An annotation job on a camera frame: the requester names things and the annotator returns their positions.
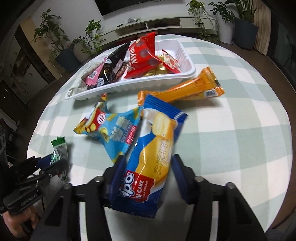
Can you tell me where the dark blue plant pot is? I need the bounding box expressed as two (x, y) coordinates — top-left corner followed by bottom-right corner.
(235, 18), (258, 50)

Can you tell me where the red white candy wrapper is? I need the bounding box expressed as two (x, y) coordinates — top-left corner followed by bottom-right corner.
(162, 49), (181, 74)

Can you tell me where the left hand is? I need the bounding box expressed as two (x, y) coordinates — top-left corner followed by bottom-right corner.
(2, 206), (39, 238)

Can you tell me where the green seed snack packet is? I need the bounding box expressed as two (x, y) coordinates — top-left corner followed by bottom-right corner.
(50, 136), (69, 181)

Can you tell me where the blue Tipo cake packet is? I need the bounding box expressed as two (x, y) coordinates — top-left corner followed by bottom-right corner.
(109, 95), (187, 218)

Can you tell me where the panda snack bag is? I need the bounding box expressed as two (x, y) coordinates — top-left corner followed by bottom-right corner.
(73, 93), (142, 163)

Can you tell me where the checkered tablecloth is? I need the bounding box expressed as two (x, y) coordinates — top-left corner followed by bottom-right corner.
(26, 35), (292, 230)

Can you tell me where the red Mylikes chocolate bag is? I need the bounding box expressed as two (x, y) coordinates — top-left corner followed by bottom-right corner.
(125, 32), (163, 79)

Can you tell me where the black sesame snack packet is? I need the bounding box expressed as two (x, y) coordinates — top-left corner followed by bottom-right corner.
(95, 42), (130, 87)

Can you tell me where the orange snack bar wrapper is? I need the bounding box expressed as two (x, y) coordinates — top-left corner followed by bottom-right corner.
(137, 66), (225, 106)

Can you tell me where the gold foil packet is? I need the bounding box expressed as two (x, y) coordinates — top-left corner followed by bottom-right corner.
(144, 60), (171, 77)

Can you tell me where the white plastic tray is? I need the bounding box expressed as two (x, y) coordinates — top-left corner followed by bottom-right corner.
(65, 35), (197, 100)

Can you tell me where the brown foil candy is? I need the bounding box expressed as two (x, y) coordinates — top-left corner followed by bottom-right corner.
(113, 62), (129, 82)

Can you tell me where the left dark plant pot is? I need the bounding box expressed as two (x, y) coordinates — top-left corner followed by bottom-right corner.
(55, 48), (81, 73)

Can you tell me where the pink candy wrapper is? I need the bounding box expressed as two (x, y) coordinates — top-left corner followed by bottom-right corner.
(84, 61), (105, 86)

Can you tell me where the white TV cabinet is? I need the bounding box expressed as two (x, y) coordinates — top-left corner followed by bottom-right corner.
(98, 16), (219, 46)

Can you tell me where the black television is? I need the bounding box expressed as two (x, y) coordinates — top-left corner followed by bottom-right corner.
(93, 0), (188, 17)

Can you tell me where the white plant pot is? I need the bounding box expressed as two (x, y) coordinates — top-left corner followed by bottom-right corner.
(217, 18), (234, 45)
(73, 43), (90, 63)

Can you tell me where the left white plant pot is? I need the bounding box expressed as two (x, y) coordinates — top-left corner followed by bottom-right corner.
(73, 43), (90, 63)

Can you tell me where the glass display cabinet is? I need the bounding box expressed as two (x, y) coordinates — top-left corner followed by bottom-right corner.
(4, 26), (55, 104)

